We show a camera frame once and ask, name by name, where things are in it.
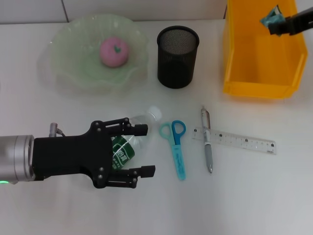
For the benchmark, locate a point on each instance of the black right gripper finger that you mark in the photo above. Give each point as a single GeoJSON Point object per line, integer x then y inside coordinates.
{"type": "Point", "coordinates": [300, 16]}
{"type": "Point", "coordinates": [281, 29]}

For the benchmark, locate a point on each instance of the water bottle with green label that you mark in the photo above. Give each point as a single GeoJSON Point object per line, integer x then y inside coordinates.
{"type": "Point", "coordinates": [122, 151]}

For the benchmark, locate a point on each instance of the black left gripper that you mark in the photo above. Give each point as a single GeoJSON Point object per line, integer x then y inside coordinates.
{"type": "Point", "coordinates": [68, 156]}

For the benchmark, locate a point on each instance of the blue and teal scissors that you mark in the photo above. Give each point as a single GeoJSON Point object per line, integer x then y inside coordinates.
{"type": "Point", "coordinates": [179, 161]}

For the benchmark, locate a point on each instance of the yellow plastic bin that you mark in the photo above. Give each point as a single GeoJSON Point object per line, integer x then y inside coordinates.
{"type": "Point", "coordinates": [256, 61]}

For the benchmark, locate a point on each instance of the transparent plastic ruler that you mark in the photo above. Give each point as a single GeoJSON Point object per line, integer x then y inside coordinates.
{"type": "Point", "coordinates": [244, 142]}

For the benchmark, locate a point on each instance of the black mesh pen holder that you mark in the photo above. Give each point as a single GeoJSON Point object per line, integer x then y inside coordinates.
{"type": "Point", "coordinates": [176, 71]}

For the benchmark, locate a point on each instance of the clear grey ballpoint pen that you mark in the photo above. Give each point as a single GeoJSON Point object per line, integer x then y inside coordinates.
{"type": "Point", "coordinates": [207, 151]}

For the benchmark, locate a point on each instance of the pink peach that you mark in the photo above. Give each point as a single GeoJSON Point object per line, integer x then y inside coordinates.
{"type": "Point", "coordinates": [110, 56]}

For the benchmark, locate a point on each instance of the plastic wrapper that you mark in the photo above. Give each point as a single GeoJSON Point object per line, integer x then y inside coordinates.
{"type": "Point", "coordinates": [270, 19]}

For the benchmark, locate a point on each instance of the green glass fruit plate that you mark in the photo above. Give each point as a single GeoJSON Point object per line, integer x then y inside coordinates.
{"type": "Point", "coordinates": [73, 49]}

